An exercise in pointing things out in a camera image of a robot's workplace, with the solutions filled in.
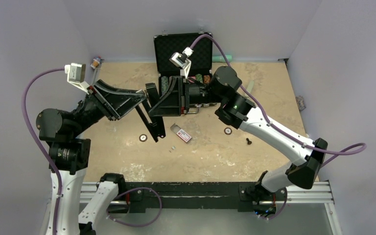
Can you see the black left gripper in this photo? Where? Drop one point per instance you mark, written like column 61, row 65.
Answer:
column 114, row 102

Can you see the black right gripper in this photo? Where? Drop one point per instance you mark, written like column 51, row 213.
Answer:
column 176, row 101

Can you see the black stapler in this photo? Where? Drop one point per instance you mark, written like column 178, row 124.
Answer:
column 155, row 126

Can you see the pale green stapler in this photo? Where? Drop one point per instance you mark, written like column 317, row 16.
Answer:
column 250, row 86

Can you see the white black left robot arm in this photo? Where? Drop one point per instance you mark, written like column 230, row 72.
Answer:
column 69, row 154

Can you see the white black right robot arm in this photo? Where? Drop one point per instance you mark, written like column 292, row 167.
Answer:
column 305, row 155

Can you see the green chip stack left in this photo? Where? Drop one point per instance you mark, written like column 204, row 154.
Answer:
column 164, row 84

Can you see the green chip stack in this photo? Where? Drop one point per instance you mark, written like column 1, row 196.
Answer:
column 199, row 78
column 164, row 84

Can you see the green chip stack right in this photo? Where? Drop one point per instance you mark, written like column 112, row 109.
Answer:
column 199, row 78

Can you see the left poker chip on table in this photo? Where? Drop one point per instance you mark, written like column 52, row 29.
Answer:
column 143, row 137

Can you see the poker chip on table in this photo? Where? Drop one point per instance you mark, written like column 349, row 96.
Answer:
column 143, row 137
column 228, row 131

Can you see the brown chip stack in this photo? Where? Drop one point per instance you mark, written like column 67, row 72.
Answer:
column 206, row 79

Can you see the black poker chip case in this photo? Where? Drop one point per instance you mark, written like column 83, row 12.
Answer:
column 166, row 45

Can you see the right poker chip on table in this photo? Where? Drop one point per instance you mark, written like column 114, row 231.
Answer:
column 228, row 131

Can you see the mint green flashlight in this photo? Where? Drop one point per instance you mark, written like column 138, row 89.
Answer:
column 222, row 59

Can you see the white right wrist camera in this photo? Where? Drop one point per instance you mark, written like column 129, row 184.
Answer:
column 181, row 60

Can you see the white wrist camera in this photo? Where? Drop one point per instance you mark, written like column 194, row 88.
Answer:
column 76, row 76
column 181, row 60

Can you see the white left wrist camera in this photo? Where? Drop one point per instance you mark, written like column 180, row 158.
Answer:
column 76, row 76

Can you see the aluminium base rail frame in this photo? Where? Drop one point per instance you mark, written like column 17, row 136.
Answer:
column 241, row 196

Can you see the grey object at right wall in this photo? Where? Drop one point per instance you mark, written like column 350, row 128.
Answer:
column 300, row 103

